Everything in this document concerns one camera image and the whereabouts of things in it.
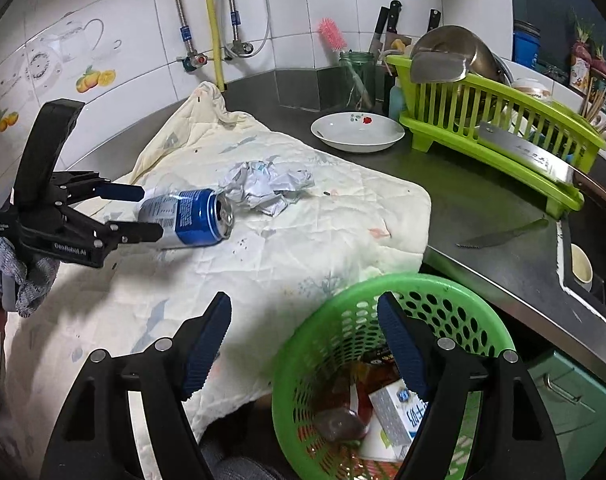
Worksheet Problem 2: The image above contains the blue aluminium can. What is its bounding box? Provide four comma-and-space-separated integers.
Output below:
138, 188, 235, 249

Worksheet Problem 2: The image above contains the white milk carton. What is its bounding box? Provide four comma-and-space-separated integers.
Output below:
369, 379, 428, 446

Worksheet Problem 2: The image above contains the white paper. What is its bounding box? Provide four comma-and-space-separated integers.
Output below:
218, 159, 315, 217

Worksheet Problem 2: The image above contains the green plastic trash basket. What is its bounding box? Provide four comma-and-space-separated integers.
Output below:
271, 273, 514, 479

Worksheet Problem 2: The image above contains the gloved left hand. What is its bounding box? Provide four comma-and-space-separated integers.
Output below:
0, 237, 60, 318

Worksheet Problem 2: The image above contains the green cabinet drawer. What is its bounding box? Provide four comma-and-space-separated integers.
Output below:
529, 352, 606, 479

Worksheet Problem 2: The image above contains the small cup in sink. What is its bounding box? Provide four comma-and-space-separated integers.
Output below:
571, 244, 594, 290

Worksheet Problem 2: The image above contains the thin knife on counter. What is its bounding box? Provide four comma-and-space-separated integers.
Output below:
456, 218, 550, 249

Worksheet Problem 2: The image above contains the cream quilted cloth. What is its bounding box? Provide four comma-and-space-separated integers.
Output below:
0, 82, 431, 477

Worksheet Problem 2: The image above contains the white bowl with cherry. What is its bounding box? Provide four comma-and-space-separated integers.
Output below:
311, 112, 405, 154

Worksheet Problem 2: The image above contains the pink bottle brush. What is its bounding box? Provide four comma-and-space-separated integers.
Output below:
317, 18, 347, 53

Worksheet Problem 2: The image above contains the green dish rack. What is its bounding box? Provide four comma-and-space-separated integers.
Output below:
385, 54, 606, 219

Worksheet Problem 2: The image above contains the teal bottle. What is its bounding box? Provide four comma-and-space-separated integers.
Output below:
388, 77, 406, 122

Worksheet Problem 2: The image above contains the steel wok lid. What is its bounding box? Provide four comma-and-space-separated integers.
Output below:
409, 25, 512, 86

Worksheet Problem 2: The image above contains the yellow gas hose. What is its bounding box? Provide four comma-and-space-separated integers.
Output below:
205, 0, 227, 92

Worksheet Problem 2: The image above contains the cleaver with wooden handle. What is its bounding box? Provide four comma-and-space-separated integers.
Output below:
477, 122, 606, 207

